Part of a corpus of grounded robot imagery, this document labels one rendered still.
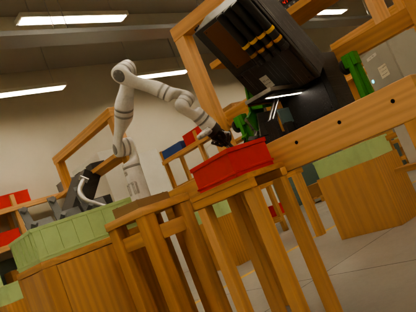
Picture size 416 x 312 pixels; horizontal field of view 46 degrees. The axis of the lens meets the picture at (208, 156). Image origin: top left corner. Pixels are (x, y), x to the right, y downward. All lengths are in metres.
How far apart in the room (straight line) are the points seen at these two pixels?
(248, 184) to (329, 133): 0.40
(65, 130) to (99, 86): 1.38
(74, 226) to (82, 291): 0.33
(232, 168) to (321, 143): 0.39
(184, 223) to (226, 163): 0.59
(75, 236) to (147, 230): 0.49
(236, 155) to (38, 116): 8.30
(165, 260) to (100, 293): 0.46
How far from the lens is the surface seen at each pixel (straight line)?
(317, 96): 2.50
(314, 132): 2.07
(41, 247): 2.58
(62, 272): 2.57
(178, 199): 2.44
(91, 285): 2.61
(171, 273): 2.31
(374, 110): 1.95
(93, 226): 2.69
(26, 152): 9.73
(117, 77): 2.29
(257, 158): 2.01
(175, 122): 11.55
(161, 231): 2.33
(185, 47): 3.31
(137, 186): 2.47
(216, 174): 2.03
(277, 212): 7.97
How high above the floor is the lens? 0.71
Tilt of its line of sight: 6 degrees up
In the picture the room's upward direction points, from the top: 22 degrees counter-clockwise
